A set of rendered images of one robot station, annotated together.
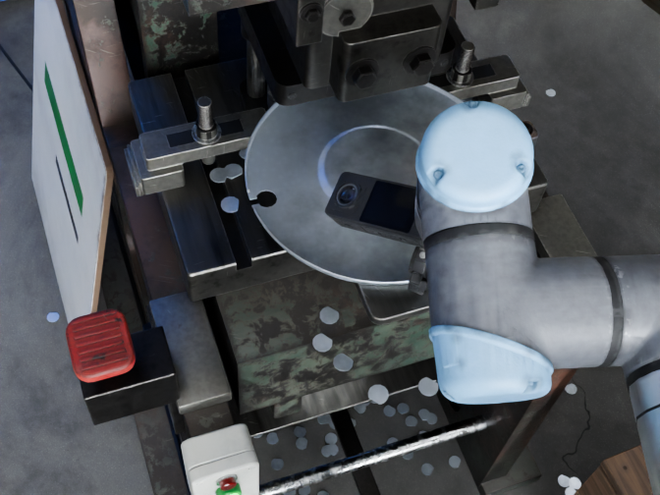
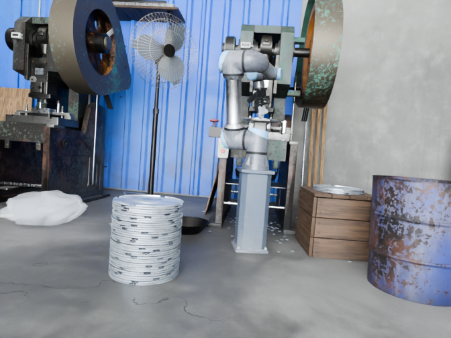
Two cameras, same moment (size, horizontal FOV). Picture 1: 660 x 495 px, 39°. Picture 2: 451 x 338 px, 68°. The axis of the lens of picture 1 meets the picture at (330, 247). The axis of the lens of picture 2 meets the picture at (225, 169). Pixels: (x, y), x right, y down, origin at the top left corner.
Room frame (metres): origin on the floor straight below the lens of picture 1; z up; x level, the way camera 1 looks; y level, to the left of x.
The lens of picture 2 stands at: (-1.65, -1.08, 0.54)
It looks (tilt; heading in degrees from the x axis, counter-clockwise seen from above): 3 degrees down; 30
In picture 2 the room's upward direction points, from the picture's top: 4 degrees clockwise
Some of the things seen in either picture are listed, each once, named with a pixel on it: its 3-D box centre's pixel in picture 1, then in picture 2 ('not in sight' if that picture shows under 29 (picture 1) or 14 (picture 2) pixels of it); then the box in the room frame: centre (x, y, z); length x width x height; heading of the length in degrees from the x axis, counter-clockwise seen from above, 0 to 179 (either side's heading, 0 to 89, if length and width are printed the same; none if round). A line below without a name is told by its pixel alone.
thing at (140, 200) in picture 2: not in sight; (149, 200); (-0.58, -0.11, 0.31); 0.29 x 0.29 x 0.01
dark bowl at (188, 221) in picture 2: not in sight; (186, 226); (0.12, 0.19, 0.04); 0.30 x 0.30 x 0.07
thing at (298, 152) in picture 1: (377, 170); (260, 120); (0.63, -0.04, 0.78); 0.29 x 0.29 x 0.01
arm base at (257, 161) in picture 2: not in sight; (256, 160); (0.07, -0.29, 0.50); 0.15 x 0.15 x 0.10
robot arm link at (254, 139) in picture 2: not in sight; (256, 139); (0.07, -0.28, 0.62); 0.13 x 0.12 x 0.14; 100
